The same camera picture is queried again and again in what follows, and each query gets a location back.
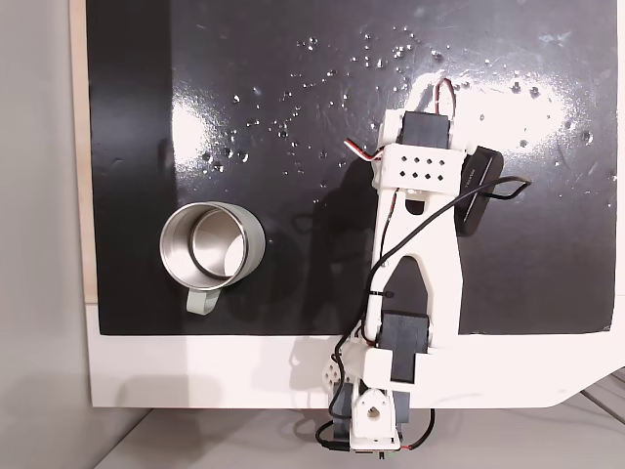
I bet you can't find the black glossy mat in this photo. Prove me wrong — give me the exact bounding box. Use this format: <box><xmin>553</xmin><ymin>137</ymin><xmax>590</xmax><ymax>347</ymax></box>
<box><xmin>85</xmin><ymin>0</ymin><xmax>619</xmax><ymax>338</ymax></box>

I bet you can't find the red white servo wire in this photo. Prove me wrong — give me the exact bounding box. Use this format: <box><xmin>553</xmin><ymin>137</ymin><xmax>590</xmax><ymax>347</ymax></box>
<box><xmin>344</xmin><ymin>138</ymin><xmax>387</xmax><ymax>163</ymax></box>

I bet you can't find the black oval camera box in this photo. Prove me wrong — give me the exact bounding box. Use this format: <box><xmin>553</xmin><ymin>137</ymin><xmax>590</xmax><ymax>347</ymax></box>
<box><xmin>453</xmin><ymin>145</ymin><xmax>505</xmax><ymax>238</ymax></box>

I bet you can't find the pale green steel cup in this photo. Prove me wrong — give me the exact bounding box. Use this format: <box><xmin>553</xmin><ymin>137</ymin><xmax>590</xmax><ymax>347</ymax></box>
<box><xmin>158</xmin><ymin>200</ymin><xmax>268</xmax><ymax>317</ymax></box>

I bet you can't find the thin power cable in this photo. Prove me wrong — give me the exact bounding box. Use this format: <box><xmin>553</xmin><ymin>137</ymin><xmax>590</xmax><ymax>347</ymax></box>
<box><xmin>399</xmin><ymin>407</ymin><xmax>437</xmax><ymax>451</ymax></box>

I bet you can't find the beige wooden board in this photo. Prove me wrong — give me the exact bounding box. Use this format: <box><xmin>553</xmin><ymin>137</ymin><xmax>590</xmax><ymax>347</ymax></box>
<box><xmin>69</xmin><ymin>0</ymin><xmax>100</xmax><ymax>305</ymax></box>

